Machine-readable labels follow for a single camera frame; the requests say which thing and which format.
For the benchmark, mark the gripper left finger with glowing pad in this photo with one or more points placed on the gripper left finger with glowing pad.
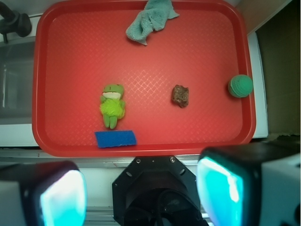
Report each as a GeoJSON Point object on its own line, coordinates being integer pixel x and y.
{"type": "Point", "coordinates": [42, 194]}

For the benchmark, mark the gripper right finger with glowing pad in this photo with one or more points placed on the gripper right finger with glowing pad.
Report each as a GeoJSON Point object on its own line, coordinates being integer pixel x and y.
{"type": "Point", "coordinates": [258, 184]}

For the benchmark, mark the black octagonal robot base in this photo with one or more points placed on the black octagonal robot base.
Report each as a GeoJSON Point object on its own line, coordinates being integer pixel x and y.
{"type": "Point", "coordinates": [156, 191]}

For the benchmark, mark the green textured ball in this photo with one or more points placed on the green textured ball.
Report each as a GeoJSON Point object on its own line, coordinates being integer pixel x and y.
{"type": "Point", "coordinates": [240, 86]}

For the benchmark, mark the blue sponge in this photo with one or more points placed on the blue sponge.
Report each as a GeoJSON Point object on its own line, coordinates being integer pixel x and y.
{"type": "Point", "coordinates": [116, 138]}

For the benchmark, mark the green frog plush toy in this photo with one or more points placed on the green frog plush toy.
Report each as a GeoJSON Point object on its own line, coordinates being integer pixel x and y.
{"type": "Point", "coordinates": [112, 106]}

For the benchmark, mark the brown rock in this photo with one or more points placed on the brown rock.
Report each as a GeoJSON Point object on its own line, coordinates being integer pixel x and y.
{"type": "Point", "coordinates": [180, 96]}

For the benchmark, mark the stainless steel sink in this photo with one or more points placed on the stainless steel sink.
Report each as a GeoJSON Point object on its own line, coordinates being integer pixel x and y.
{"type": "Point", "coordinates": [16, 79]}

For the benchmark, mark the black faucet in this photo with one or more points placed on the black faucet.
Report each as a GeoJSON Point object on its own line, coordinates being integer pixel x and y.
{"type": "Point", "coordinates": [13, 22]}

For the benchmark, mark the teal crumpled cloth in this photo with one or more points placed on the teal crumpled cloth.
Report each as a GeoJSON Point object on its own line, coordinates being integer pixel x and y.
{"type": "Point", "coordinates": [152, 18]}

